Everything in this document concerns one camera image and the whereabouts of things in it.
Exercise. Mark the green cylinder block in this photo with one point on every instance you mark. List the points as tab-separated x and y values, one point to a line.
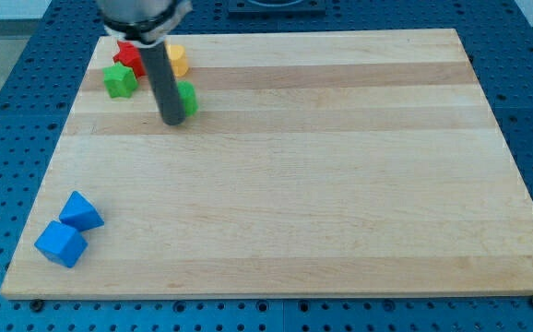
188	96

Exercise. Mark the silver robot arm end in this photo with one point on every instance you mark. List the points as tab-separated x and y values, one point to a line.
145	23

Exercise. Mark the green star block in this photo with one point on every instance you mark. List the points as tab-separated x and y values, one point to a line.
119	80

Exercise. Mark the red star block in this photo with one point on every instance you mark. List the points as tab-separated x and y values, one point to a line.
128	55

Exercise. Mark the light wooden board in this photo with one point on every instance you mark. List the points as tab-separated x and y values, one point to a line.
324	164

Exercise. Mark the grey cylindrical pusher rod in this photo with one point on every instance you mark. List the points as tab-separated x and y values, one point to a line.
163	83

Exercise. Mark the yellow cylinder block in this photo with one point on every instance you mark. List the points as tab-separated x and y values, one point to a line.
178	58

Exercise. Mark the blue triangular block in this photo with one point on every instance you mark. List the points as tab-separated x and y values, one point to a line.
80	214

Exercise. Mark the blue cube block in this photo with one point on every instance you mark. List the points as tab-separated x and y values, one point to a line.
61	244

